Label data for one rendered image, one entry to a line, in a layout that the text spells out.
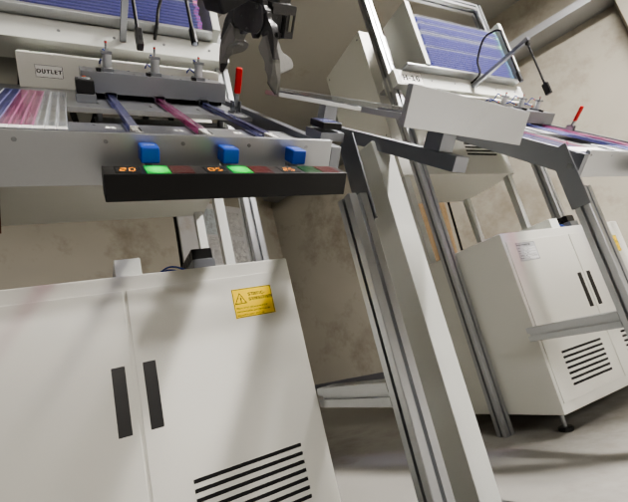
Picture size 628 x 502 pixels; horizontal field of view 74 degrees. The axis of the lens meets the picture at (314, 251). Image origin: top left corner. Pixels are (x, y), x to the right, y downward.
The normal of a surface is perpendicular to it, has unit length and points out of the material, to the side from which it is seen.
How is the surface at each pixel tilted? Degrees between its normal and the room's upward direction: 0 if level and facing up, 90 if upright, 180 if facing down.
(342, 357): 90
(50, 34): 90
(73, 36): 90
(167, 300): 90
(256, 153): 133
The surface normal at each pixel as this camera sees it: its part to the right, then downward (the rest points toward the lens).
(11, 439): 0.43, -0.32
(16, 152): 0.47, 0.41
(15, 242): 0.73, -0.33
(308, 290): -0.64, -0.04
